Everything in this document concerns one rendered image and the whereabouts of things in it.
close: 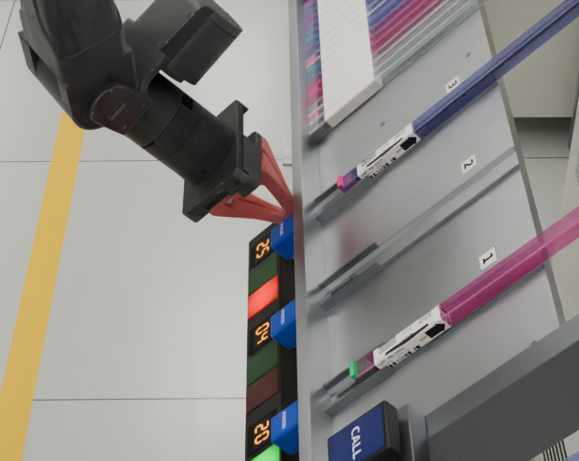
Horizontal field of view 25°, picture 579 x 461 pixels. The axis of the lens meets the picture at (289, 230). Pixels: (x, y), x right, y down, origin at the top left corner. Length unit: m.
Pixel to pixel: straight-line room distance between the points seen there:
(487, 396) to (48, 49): 0.39
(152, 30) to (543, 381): 0.41
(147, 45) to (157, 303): 1.13
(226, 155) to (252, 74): 1.59
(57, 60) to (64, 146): 1.55
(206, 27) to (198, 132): 0.09
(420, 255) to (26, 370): 1.15
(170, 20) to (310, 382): 0.29
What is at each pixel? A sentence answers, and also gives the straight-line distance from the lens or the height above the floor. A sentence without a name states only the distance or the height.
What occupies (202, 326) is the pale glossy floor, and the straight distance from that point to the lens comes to 2.08.
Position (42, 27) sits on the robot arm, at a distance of 0.94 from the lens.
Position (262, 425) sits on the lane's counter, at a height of 0.66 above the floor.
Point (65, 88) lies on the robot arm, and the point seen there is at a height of 0.90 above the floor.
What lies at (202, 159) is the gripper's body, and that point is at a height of 0.79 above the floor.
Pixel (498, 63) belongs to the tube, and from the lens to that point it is 1.04.
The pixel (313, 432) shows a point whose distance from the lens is 0.92.
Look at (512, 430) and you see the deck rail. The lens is 0.84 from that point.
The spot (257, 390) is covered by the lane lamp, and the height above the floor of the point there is 0.65.
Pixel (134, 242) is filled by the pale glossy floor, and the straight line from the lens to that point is 2.25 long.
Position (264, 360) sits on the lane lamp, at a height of 0.66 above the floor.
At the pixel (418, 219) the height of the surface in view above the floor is 0.79.
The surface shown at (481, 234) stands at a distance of 0.94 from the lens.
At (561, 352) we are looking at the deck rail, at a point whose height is 0.86.
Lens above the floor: 1.40
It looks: 38 degrees down
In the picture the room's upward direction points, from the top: straight up
